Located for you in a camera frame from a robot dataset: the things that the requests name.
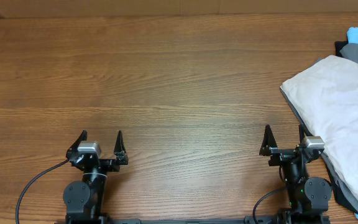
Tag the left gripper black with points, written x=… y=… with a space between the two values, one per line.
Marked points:
x=119 y=151

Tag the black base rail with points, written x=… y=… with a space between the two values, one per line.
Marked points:
x=269 y=219

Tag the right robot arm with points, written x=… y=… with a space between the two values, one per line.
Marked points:
x=308 y=196

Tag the black garment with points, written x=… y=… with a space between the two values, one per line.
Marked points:
x=339 y=45

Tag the grey shorts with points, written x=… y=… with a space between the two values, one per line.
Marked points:
x=357 y=53

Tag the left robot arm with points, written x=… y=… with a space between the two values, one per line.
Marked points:
x=84 y=198

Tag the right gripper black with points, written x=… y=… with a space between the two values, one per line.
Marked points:
x=269 y=147

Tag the beige shorts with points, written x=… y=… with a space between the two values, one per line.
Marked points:
x=340 y=118

